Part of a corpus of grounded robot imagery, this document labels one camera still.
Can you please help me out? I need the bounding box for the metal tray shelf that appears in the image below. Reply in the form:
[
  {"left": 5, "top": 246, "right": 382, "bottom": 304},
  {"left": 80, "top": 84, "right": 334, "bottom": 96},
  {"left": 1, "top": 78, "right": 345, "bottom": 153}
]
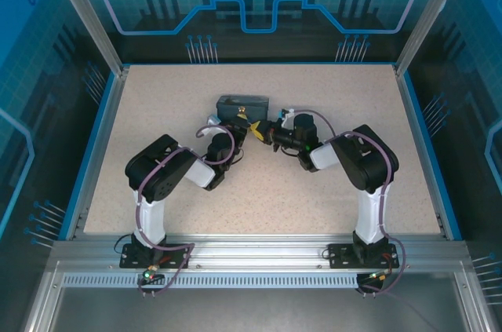
[{"left": 23, "top": 261, "right": 502, "bottom": 332}]

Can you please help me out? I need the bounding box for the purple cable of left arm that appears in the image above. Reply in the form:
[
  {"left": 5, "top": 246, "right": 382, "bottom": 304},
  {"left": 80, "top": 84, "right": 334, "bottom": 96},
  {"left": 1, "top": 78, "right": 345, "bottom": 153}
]
[{"left": 134, "top": 124, "right": 237, "bottom": 297}]

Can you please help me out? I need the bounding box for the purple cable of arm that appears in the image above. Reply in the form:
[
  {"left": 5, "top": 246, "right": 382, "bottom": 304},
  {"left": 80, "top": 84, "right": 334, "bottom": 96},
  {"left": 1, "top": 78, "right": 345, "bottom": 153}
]
[
  {"left": 134, "top": 124, "right": 237, "bottom": 297},
  {"left": 296, "top": 109, "right": 407, "bottom": 297}
]

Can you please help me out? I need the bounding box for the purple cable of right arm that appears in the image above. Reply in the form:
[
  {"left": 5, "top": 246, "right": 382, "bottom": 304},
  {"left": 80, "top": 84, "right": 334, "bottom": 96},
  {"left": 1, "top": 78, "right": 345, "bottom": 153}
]
[{"left": 296, "top": 109, "right": 407, "bottom": 297}]

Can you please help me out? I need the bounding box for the aluminium mounting rail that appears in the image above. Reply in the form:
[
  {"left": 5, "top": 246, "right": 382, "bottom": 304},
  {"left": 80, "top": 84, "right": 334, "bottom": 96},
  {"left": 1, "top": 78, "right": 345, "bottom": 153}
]
[{"left": 49, "top": 232, "right": 474, "bottom": 270}]

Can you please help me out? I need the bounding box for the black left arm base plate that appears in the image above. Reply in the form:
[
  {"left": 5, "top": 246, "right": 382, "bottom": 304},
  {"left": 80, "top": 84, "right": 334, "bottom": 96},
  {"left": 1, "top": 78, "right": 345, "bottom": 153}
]
[{"left": 119, "top": 243, "right": 193, "bottom": 270}]

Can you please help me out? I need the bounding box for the aluminium side rail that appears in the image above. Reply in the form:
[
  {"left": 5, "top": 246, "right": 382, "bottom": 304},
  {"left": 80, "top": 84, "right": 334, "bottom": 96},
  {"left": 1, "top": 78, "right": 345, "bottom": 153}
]
[
  {"left": 393, "top": 64, "right": 451, "bottom": 241},
  {"left": 64, "top": 67, "right": 131, "bottom": 241}
]

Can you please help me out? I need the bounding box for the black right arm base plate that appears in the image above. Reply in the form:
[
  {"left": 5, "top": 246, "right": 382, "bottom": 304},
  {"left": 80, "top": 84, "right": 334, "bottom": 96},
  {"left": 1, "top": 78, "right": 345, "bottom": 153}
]
[{"left": 327, "top": 243, "right": 402, "bottom": 270}]

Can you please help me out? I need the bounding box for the slotted grey cable duct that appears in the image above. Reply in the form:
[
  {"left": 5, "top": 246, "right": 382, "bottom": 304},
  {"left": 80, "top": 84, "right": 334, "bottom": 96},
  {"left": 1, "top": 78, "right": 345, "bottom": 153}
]
[{"left": 61, "top": 273, "right": 393, "bottom": 289}]

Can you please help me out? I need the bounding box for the aluminium frame post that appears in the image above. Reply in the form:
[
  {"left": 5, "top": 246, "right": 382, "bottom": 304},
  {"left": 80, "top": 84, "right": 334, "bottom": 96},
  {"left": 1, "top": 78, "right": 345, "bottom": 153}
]
[
  {"left": 394, "top": 0, "right": 474, "bottom": 77},
  {"left": 42, "top": 0, "right": 131, "bottom": 77}
]

